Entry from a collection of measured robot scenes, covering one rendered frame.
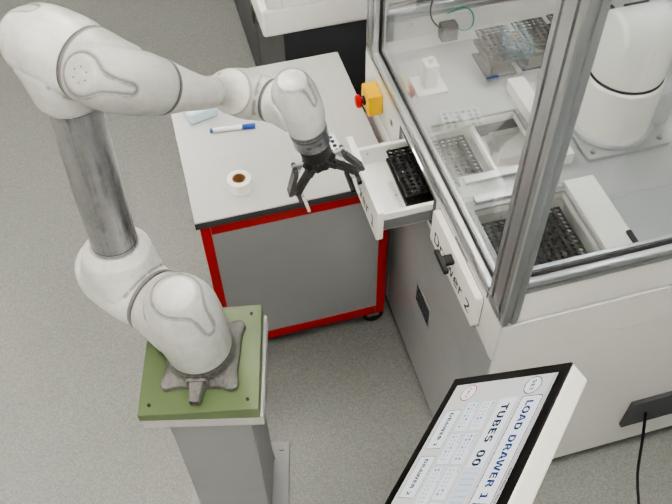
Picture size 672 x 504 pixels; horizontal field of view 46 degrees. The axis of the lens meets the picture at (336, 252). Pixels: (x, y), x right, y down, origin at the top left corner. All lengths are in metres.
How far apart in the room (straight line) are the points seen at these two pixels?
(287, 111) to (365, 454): 1.28
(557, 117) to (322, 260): 1.30
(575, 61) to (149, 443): 1.94
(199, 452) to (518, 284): 0.95
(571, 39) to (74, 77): 0.75
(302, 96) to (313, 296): 1.02
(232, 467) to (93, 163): 0.98
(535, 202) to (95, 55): 0.78
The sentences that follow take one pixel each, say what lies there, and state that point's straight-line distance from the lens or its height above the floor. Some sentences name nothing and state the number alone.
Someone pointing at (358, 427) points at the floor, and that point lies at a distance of 2.68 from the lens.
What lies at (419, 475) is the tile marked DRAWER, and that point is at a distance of 1.52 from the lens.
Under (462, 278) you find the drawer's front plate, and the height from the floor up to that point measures 0.91.
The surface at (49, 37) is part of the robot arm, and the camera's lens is 1.40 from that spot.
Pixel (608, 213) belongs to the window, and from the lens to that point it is 1.62.
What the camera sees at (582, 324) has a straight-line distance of 1.92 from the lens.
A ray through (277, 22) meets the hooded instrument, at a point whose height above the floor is 0.86.
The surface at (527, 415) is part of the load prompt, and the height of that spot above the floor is 1.16.
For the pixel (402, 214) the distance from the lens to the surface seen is 2.03.
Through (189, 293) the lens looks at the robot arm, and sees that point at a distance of 1.67.
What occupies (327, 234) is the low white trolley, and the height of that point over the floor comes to 0.57.
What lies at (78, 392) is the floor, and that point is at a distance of 2.89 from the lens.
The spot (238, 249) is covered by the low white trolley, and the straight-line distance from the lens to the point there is 2.34.
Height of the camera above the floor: 2.40
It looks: 51 degrees down
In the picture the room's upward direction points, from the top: 1 degrees counter-clockwise
